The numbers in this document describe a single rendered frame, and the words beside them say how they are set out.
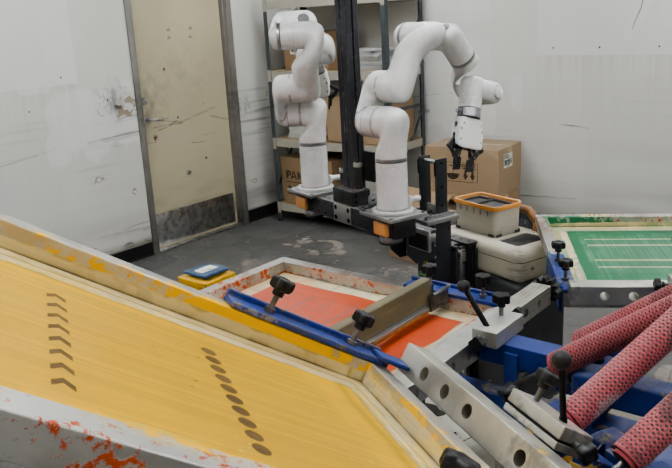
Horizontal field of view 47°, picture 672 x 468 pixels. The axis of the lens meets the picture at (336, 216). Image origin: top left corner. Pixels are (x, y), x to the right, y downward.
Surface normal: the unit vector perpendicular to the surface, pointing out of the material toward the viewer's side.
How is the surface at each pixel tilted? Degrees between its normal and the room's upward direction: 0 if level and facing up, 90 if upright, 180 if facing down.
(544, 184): 90
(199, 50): 90
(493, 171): 89
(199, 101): 90
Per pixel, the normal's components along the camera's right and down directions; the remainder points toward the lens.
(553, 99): -0.63, 0.23
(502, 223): 0.55, 0.22
